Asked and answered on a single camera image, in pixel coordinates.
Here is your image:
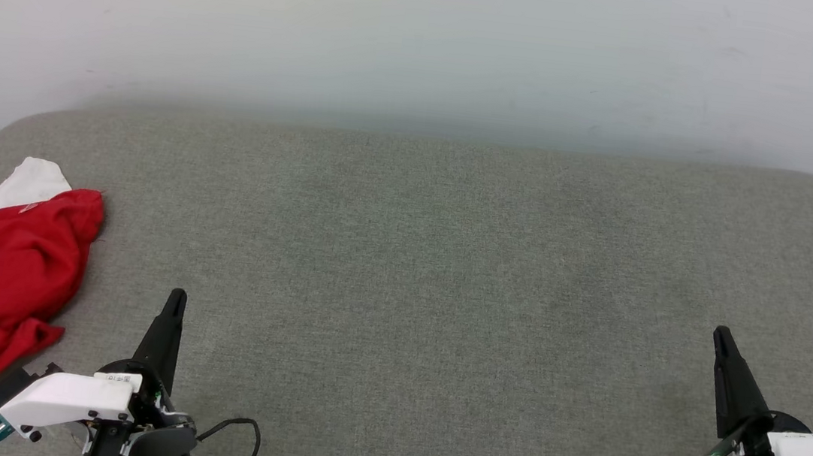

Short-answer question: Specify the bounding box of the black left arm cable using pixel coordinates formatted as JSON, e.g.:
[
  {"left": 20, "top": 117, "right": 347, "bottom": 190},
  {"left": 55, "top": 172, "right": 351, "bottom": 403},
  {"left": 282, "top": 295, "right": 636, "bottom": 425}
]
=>
[{"left": 193, "top": 412, "right": 264, "bottom": 456}]

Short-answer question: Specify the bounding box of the red jersey with white trim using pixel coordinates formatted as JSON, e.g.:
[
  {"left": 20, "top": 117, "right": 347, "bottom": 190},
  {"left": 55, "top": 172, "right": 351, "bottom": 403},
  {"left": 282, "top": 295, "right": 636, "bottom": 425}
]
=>
[{"left": 0, "top": 153, "right": 112, "bottom": 427}]

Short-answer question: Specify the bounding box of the grey fabric sofa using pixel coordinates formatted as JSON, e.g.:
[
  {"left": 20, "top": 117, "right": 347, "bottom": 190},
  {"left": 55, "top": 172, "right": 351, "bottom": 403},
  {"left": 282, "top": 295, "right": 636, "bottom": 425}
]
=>
[{"left": 0, "top": 89, "right": 813, "bottom": 456}]

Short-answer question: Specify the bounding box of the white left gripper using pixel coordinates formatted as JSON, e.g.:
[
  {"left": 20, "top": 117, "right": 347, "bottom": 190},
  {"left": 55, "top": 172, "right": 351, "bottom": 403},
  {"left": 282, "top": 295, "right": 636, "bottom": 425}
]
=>
[{"left": 0, "top": 271, "right": 212, "bottom": 456}]

